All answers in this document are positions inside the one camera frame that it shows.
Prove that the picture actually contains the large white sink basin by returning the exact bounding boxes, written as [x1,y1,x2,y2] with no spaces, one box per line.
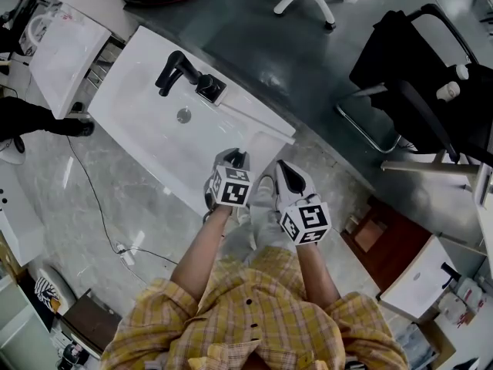
[87,25,297,217]

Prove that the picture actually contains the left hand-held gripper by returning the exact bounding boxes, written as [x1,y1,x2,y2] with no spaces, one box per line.
[203,147,256,212]

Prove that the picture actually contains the black sink faucet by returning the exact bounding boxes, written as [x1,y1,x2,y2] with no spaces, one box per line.
[154,50,228,104]

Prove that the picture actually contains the small black faucet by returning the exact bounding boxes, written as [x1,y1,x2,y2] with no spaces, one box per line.
[440,261,462,285]

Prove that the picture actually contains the person's white trousers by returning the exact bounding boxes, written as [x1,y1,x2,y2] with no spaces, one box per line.
[221,190,298,264]

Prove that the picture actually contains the person's right forearm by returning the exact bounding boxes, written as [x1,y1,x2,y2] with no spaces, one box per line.
[295,240,342,311]

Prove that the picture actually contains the striped cloth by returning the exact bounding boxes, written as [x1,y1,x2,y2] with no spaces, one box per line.
[33,276,62,304]

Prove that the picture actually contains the person's left forearm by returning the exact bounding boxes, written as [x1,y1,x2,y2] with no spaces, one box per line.
[169,205,233,304]

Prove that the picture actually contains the yellow plaid shirt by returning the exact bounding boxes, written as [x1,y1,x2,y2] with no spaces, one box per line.
[99,244,410,370]

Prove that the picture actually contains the black floor cable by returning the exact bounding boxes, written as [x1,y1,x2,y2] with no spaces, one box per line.
[65,135,180,266]

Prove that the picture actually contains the brown wooden cabinet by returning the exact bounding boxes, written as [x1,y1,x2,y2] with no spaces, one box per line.
[340,195,434,294]

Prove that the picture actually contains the white sink basin with label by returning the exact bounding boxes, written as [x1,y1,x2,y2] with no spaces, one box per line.
[28,2,113,120]

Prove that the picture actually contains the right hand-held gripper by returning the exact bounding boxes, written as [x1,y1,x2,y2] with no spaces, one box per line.
[273,159,333,246]

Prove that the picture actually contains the black office chair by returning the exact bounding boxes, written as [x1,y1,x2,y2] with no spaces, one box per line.
[334,2,493,166]

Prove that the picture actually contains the person's white shoe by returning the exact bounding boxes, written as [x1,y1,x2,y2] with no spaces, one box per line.
[252,174,276,210]

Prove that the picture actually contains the small white sink basin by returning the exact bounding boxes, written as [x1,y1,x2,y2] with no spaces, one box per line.
[378,234,460,322]

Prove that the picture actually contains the white cabinet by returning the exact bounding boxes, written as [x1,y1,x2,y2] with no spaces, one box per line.
[0,166,46,268]

